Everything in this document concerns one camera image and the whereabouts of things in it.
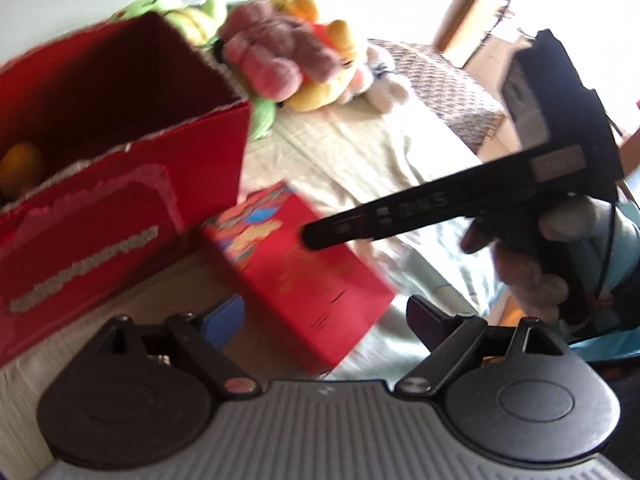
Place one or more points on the white bunny plush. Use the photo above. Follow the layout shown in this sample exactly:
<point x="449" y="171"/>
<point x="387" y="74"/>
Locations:
<point x="377" y="80"/>

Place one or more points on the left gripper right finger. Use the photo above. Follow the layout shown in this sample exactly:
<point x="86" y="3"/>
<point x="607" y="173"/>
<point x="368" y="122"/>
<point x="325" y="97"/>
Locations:
<point x="451" y="340"/>

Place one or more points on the green frog plush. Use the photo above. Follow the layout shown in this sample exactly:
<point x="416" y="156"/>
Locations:
<point x="198" y="23"/>

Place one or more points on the yellow tiger plush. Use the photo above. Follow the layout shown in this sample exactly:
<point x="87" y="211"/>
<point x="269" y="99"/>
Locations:
<point x="326" y="53"/>

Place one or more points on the woven brown mat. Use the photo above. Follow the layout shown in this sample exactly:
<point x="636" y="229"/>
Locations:
<point x="469" y="110"/>

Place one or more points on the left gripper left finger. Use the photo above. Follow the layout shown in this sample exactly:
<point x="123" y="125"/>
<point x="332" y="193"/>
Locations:
<point x="200" y="339"/>

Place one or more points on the small red gift box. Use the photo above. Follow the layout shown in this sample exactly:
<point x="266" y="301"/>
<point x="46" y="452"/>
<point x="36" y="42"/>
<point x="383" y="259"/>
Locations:
<point x="316" y="305"/>

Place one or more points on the person right hand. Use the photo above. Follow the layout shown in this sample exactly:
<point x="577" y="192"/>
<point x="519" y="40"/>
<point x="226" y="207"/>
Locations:
<point x="587" y="227"/>

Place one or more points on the light green plush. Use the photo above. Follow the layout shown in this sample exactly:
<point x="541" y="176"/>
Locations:
<point x="263" y="114"/>

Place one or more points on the pink teddy bear plush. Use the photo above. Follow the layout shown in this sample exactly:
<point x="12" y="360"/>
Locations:
<point x="259" y="43"/>

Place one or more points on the orange wooden massager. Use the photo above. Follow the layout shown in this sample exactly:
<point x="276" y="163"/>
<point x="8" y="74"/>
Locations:
<point x="21" y="170"/>

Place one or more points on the large red cardboard box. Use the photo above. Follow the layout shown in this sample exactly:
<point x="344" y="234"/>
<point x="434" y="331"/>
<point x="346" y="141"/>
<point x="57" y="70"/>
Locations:
<point x="142" y="138"/>

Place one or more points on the cream bed sheet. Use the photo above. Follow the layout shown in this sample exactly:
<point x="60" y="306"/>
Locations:
<point x="337" y="158"/>

